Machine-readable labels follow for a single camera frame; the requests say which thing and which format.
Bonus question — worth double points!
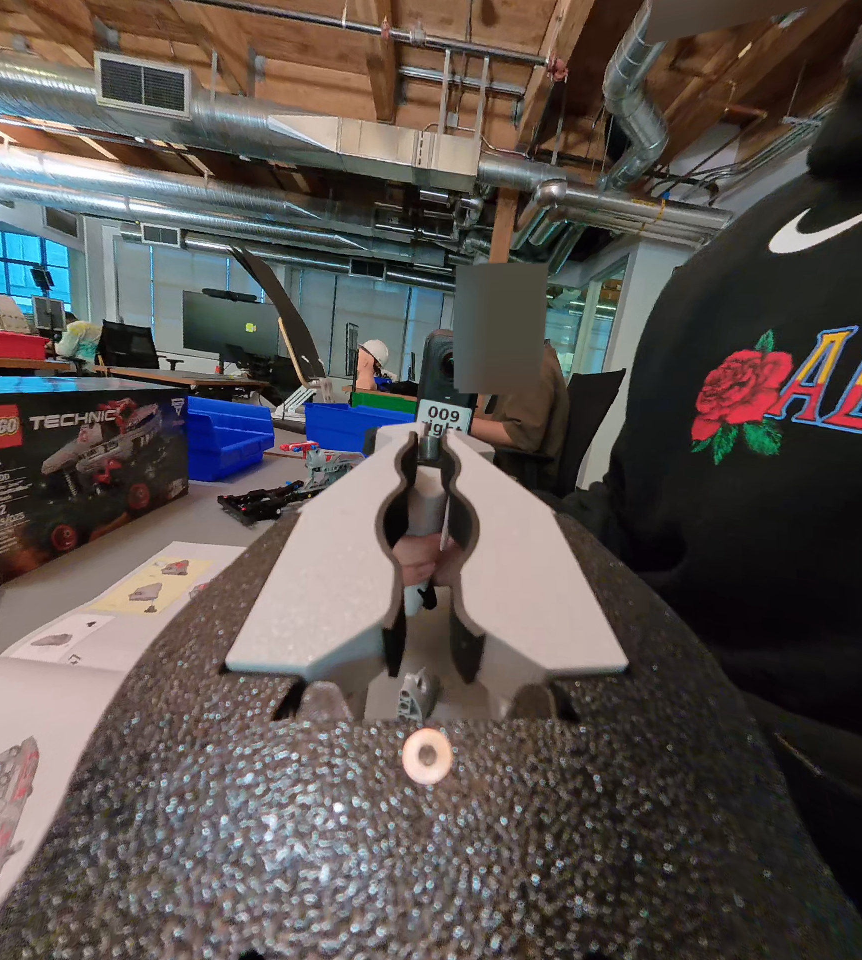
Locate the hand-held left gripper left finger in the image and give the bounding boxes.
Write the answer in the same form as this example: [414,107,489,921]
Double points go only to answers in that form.
[226,433,418,723]

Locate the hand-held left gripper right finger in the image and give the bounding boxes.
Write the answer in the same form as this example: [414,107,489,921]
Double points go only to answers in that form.
[440,433,631,720]

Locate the grey toy beam piece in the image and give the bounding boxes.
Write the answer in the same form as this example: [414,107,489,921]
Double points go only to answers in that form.
[397,667,441,715]

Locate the silver spiral duct elbow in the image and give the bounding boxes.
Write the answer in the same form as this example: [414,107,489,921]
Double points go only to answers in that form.
[600,0,673,190]

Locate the white desk leg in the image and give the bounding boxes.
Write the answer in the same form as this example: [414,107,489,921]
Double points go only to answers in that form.
[273,378,330,421]

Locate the wooden desk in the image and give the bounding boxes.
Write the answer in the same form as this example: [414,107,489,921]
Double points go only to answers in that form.
[97,365,272,393]

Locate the person's right hand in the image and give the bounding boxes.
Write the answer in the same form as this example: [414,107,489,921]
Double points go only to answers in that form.
[392,534,463,592]

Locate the green plastic bin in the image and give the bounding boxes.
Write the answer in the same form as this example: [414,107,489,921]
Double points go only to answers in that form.
[351,390,418,415]

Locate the blue plastic bin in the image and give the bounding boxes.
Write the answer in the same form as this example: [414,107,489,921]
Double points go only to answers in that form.
[304,402,418,456]
[188,395,276,483]

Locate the grey and red toy assembly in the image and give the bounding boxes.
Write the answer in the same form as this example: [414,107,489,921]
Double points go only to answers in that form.
[278,440,360,490]

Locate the black toy chassis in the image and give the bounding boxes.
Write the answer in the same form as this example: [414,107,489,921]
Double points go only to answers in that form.
[218,480,327,526]

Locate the black office chair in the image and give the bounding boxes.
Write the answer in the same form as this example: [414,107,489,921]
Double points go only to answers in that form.
[96,320,161,371]
[549,368,627,498]

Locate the dark curved panel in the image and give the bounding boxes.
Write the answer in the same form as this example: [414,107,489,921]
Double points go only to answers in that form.
[231,245,327,385]

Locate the black monitor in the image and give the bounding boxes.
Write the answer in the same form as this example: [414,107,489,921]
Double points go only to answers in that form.
[182,290,281,354]

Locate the open instruction booklet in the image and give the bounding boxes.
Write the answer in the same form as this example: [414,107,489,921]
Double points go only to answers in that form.
[0,538,249,942]

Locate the black toy set box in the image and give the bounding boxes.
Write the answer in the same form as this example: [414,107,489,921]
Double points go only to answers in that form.
[0,375,190,585]

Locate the metal ceiling pipe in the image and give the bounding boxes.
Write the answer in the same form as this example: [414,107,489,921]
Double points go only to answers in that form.
[202,0,553,70]

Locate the red plastic bin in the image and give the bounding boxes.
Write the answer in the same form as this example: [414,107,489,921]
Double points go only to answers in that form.
[0,327,51,362]

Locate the white vent grille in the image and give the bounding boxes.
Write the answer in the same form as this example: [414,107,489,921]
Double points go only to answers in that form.
[93,50,194,121]

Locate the long silver air duct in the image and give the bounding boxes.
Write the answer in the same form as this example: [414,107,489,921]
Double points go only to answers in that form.
[0,138,373,228]

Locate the large silver air duct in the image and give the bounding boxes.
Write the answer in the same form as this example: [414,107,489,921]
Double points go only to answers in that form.
[0,43,493,194]

